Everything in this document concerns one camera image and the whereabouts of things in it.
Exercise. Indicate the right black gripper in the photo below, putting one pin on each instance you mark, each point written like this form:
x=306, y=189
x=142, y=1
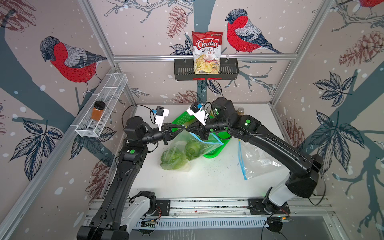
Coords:
x=199, y=129

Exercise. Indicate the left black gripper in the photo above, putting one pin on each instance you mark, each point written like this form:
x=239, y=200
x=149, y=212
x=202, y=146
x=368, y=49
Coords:
x=166, y=135

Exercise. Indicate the green plastic basket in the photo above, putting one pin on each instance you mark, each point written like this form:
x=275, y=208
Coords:
x=219, y=141

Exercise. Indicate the clear zipper bag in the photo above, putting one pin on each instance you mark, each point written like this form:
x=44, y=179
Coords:
x=180, y=142
x=255, y=162

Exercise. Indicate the chinese cabbage front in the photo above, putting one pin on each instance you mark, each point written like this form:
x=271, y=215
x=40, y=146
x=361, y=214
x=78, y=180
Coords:
x=174, y=159

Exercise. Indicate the chinese cabbage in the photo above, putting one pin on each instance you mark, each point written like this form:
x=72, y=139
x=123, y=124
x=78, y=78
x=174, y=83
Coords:
x=193, y=149
x=174, y=159

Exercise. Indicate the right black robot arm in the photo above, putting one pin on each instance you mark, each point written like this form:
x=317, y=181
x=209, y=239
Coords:
x=305, y=170

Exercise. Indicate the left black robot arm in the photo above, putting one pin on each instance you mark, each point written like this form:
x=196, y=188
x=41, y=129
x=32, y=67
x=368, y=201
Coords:
x=112, y=221

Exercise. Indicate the red Chuba chips bag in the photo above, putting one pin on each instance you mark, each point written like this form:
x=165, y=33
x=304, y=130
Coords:
x=207, y=52

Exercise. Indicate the brown spice shaker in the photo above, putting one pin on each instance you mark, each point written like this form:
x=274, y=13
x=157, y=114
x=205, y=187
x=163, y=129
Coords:
x=240, y=111

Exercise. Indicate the orange spice jar black lid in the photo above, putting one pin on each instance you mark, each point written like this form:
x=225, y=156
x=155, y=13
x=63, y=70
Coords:
x=98, y=110

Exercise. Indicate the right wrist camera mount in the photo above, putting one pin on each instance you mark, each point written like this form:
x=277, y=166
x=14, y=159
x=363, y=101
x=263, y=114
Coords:
x=198, y=111

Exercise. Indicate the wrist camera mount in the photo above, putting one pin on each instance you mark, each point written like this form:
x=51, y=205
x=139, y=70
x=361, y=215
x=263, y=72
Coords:
x=160, y=114
x=198, y=111

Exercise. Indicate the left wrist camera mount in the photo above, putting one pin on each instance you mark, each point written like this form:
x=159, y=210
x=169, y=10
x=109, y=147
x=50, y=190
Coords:
x=160, y=114

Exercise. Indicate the black hanging wire basket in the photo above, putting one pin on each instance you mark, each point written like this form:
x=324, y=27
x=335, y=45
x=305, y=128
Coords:
x=184, y=71

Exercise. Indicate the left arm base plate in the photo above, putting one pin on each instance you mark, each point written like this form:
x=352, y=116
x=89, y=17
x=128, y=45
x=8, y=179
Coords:
x=163, y=207

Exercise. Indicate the white wire shelf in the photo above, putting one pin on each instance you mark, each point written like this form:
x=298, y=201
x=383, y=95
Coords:
x=109, y=94

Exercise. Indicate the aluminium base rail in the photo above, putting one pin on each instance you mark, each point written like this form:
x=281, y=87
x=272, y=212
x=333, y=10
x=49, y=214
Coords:
x=217, y=213

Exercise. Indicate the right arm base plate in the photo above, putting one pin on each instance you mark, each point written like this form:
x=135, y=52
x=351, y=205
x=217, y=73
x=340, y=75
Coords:
x=260, y=206

